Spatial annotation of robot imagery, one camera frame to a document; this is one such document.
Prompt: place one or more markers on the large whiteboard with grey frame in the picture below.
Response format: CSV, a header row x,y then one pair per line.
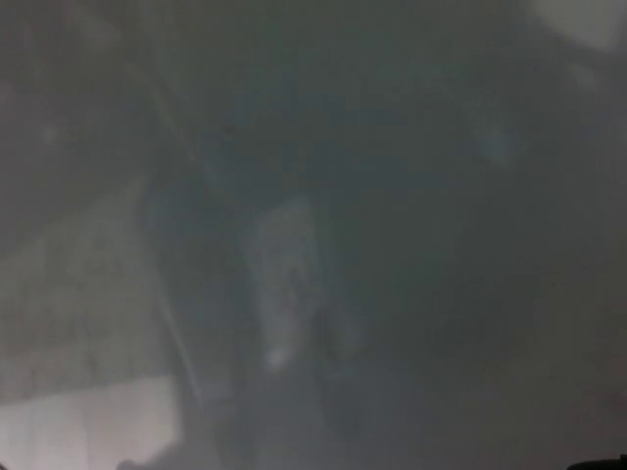
x,y
343,196

